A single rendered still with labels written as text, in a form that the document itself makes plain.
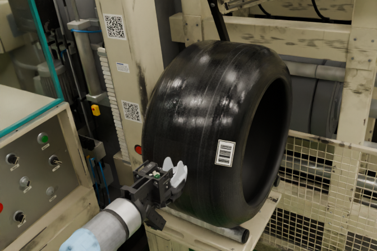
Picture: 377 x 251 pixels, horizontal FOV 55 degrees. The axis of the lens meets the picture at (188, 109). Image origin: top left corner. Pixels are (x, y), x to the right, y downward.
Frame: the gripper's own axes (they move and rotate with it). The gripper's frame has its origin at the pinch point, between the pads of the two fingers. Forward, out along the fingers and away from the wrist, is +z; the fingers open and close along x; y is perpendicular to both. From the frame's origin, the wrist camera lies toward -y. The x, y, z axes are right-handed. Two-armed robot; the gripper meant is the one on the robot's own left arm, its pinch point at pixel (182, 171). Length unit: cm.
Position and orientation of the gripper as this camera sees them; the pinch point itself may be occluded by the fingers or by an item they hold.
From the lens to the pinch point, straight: 91.8
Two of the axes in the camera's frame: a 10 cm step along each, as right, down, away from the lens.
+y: -0.4, -9.0, -4.2
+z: 5.3, -3.8, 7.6
